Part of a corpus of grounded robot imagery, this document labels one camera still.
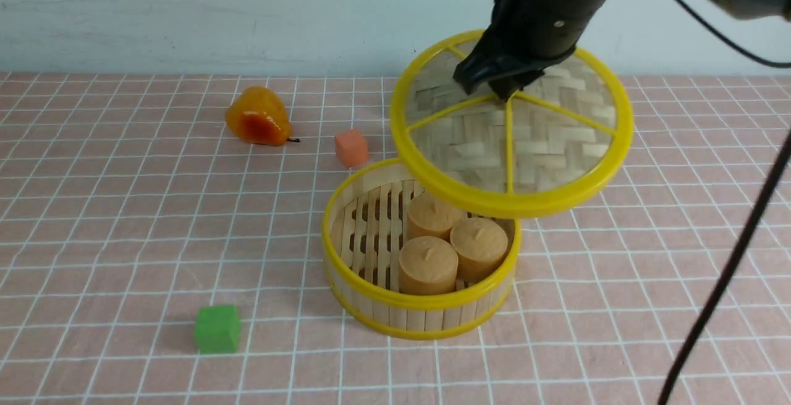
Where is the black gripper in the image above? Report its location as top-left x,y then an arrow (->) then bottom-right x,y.
453,0 -> 607,101

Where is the yellow woven bamboo steamer lid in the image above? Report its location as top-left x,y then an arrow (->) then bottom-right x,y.
389,30 -> 635,219

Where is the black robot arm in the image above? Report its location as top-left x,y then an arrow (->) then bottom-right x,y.
453,0 -> 789,101

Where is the yellow bamboo steamer base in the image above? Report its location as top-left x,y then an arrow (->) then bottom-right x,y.
322,159 -> 522,341

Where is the tan cylindrical bun back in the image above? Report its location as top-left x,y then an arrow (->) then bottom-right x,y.
405,192 -> 467,241

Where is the tan cylindrical bun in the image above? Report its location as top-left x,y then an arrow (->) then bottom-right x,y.
405,192 -> 467,241
449,217 -> 509,283
399,236 -> 459,296

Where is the orange foam cube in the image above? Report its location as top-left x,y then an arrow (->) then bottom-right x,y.
334,129 -> 370,169

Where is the tan cylindrical bun right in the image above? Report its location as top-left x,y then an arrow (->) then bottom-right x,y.
449,217 -> 509,283

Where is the tan cylindrical bun front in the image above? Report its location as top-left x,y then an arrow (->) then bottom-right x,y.
399,236 -> 459,296

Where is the orange toy pear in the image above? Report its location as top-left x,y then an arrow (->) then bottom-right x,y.
225,86 -> 300,147

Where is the pink checkered tablecloth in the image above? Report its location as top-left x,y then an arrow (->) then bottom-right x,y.
1,73 -> 789,404

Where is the green foam cube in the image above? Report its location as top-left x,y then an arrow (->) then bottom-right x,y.
194,304 -> 241,354

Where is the black cable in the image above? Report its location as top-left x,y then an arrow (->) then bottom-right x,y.
630,0 -> 791,405

